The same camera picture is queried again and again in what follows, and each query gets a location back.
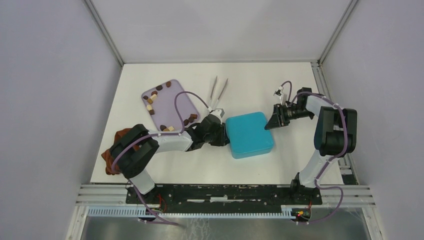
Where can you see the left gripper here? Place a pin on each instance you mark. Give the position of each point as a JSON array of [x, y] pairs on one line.
[[223, 139]]

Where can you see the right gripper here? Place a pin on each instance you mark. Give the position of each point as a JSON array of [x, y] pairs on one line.
[[277, 119]]

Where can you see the metal kitchen tongs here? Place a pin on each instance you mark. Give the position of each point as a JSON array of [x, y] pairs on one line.
[[215, 95]]

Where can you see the teal box lid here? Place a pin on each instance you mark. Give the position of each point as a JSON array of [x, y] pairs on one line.
[[248, 136]]

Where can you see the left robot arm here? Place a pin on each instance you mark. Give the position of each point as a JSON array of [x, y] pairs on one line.
[[134, 150]]

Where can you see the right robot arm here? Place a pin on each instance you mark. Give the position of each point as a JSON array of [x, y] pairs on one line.
[[335, 133]]

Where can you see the purple tray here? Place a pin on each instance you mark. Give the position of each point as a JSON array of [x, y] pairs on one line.
[[170, 108]]

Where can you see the brown cloth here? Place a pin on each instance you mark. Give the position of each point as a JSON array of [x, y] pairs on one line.
[[108, 158]]

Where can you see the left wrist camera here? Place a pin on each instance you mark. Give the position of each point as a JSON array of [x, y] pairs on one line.
[[217, 112]]

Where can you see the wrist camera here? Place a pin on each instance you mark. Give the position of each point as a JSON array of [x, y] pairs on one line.
[[217, 112], [279, 94]]

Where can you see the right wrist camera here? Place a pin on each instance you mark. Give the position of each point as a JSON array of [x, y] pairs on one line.
[[279, 94]]

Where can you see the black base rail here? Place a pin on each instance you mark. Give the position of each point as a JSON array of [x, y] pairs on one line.
[[227, 198]]

